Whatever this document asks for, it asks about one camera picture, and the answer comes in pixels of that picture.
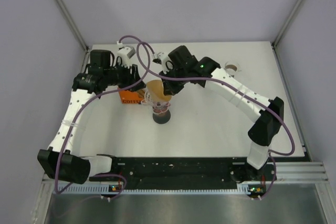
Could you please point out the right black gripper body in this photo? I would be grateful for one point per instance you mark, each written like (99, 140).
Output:
(173, 72)

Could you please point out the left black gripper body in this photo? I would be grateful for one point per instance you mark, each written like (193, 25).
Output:
(119, 76)

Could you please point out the single brown paper filter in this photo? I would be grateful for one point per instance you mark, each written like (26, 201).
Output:
(156, 90)

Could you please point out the orange coffee filter box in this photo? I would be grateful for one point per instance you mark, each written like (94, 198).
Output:
(129, 97)

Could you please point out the clear glass dripper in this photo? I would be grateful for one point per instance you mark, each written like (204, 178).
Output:
(149, 102)

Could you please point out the glass carafe with red rim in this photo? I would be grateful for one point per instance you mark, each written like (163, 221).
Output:
(161, 116)

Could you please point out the glass cup with brown band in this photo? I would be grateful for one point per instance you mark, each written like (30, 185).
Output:
(232, 65)

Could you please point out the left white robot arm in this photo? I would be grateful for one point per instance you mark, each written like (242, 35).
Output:
(61, 159)

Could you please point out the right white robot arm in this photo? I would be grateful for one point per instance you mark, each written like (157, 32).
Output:
(266, 114)

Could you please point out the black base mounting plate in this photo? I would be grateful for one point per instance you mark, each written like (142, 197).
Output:
(188, 173)

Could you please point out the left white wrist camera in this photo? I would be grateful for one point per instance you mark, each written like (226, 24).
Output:
(124, 54)

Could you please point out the grey slotted cable duct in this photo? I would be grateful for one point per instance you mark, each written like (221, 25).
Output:
(111, 189)

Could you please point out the aluminium frame rail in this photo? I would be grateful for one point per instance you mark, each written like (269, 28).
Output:
(298, 171)

